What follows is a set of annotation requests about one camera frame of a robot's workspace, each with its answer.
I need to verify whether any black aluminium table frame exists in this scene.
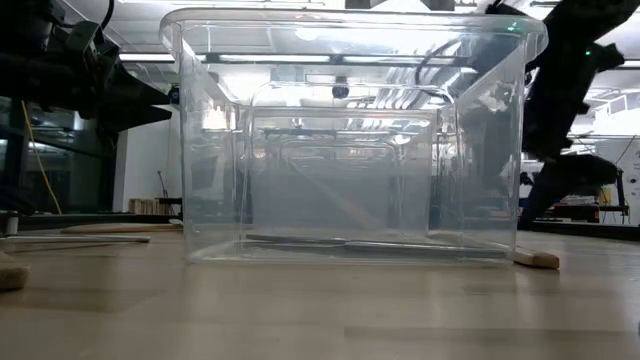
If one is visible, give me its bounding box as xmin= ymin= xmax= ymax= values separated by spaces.
xmin=0 ymin=212 xmax=640 ymax=243

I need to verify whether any wooden crate stack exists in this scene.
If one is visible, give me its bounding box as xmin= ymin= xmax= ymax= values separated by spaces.
xmin=128 ymin=197 xmax=184 ymax=217

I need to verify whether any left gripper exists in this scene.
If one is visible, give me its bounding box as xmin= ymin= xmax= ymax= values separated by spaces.
xmin=52 ymin=19 xmax=174 ymax=136

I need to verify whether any yellow hanging cable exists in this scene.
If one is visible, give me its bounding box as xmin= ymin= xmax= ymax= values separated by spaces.
xmin=19 ymin=98 xmax=63 ymax=216

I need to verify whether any wooden salad fork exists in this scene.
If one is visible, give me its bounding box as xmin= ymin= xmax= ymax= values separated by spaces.
xmin=427 ymin=229 xmax=561 ymax=271

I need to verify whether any wooden spoon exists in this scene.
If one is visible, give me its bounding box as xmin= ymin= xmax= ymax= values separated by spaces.
xmin=0 ymin=251 xmax=31 ymax=294

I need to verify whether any ceiling light strip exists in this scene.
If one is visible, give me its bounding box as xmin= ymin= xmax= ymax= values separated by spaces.
xmin=118 ymin=52 xmax=177 ymax=64

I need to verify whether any long wooden turner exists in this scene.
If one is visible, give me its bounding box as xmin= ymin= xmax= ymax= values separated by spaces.
xmin=287 ymin=158 xmax=375 ymax=230

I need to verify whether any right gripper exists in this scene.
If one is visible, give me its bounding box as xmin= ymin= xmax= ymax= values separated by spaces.
xmin=518 ymin=153 xmax=620 ymax=232

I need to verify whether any wooden slotted spatula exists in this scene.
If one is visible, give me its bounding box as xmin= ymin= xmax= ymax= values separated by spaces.
xmin=59 ymin=222 xmax=184 ymax=235

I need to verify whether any steel table knife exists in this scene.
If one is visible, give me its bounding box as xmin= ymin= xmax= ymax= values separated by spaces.
xmin=247 ymin=232 xmax=466 ymax=256
xmin=244 ymin=232 xmax=507 ymax=260
xmin=0 ymin=233 xmax=152 ymax=246

